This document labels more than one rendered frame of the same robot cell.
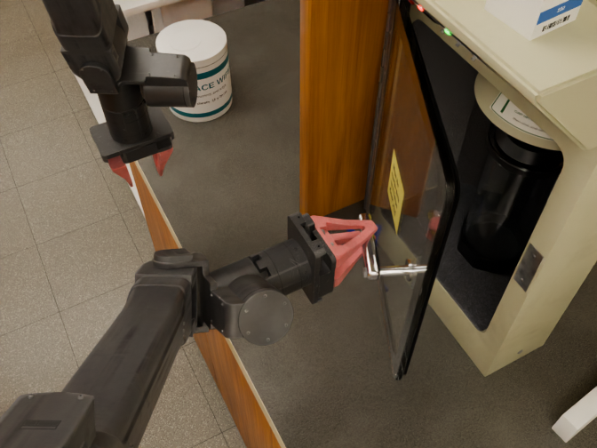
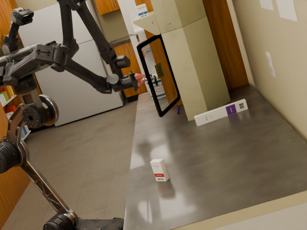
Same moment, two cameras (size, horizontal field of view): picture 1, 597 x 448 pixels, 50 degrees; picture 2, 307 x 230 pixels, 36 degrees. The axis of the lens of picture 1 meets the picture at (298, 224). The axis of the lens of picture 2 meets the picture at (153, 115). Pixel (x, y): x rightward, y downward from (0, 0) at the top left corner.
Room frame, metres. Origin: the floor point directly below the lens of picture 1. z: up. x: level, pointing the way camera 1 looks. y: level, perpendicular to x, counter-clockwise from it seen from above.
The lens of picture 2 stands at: (-1.67, -1.40, 1.65)
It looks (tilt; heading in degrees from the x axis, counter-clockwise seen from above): 15 degrees down; 33
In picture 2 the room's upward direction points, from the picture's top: 18 degrees counter-clockwise
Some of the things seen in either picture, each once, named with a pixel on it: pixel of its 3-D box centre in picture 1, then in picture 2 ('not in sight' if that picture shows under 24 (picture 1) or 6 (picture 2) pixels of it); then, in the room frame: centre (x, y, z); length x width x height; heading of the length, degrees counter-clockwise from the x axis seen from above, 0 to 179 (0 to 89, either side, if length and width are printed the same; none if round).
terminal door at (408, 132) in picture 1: (397, 203); (160, 74); (0.52, -0.12, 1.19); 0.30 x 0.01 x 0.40; 3
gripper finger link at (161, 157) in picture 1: (145, 154); not in sight; (0.65, 0.22, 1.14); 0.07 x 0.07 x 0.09; 28
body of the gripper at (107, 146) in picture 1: (128, 119); (118, 75); (0.65, 0.23, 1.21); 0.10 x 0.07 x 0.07; 118
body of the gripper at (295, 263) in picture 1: (286, 268); (129, 82); (0.41, 0.01, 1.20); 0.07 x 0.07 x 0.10; 28
